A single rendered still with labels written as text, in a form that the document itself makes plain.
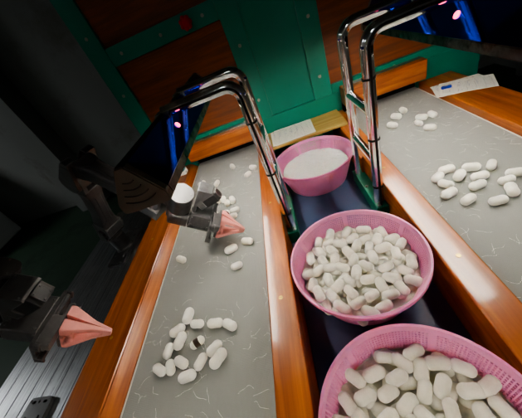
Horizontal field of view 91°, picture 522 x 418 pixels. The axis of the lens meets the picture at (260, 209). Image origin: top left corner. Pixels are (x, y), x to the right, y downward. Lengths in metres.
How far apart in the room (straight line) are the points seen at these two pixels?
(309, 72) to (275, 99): 0.16
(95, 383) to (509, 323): 0.71
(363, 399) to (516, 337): 0.22
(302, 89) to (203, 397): 1.03
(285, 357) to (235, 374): 0.10
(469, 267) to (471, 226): 0.12
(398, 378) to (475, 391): 0.09
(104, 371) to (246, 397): 0.31
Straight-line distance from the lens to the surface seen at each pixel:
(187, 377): 0.57
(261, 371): 0.52
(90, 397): 0.69
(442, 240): 0.59
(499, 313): 0.52
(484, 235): 0.65
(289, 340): 0.50
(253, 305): 0.58
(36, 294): 0.53
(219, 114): 1.16
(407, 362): 0.49
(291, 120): 1.16
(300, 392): 0.47
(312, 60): 1.12
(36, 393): 0.99
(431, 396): 0.49
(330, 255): 0.61
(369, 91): 0.59
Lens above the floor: 1.21
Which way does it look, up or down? 36 degrees down
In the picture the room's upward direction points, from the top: 25 degrees counter-clockwise
